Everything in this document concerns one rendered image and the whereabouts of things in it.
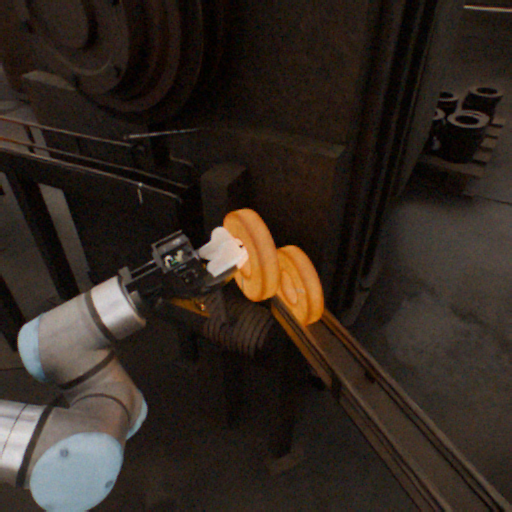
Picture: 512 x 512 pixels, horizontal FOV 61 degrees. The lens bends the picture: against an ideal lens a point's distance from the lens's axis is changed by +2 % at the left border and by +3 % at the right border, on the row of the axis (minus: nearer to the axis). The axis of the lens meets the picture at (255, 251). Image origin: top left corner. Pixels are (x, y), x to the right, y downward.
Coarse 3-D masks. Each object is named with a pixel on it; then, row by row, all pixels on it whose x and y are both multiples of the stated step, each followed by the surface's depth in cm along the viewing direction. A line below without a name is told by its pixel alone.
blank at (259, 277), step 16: (224, 224) 75; (240, 224) 68; (256, 224) 66; (240, 240) 70; (256, 240) 65; (256, 256) 65; (272, 256) 66; (240, 272) 74; (256, 272) 67; (272, 272) 66; (256, 288) 69; (272, 288) 68
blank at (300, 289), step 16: (288, 256) 79; (304, 256) 78; (288, 272) 81; (304, 272) 76; (288, 288) 87; (304, 288) 76; (320, 288) 77; (288, 304) 85; (304, 304) 78; (320, 304) 78; (304, 320) 80
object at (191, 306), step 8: (160, 296) 66; (168, 296) 68; (152, 304) 67; (160, 304) 67; (168, 304) 67; (176, 304) 68; (184, 304) 70; (192, 304) 72; (200, 304) 73; (168, 312) 68; (176, 312) 69; (184, 312) 70; (192, 312) 71; (200, 312) 72; (208, 312) 74; (184, 320) 71; (192, 320) 72; (200, 320) 73
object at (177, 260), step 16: (176, 240) 66; (160, 256) 66; (176, 256) 65; (192, 256) 65; (128, 272) 64; (144, 272) 64; (160, 272) 64; (176, 272) 64; (192, 272) 66; (208, 272) 69; (128, 288) 63; (144, 288) 64; (160, 288) 66; (176, 288) 65; (192, 288) 66; (144, 304) 64
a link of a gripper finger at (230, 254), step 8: (232, 240) 66; (224, 248) 66; (232, 248) 67; (240, 248) 68; (224, 256) 67; (232, 256) 68; (240, 256) 69; (248, 256) 69; (208, 264) 67; (216, 264) 67; (224, 264) 68; (232, 264) 68; (240, 264) 69; (216, 272) 68
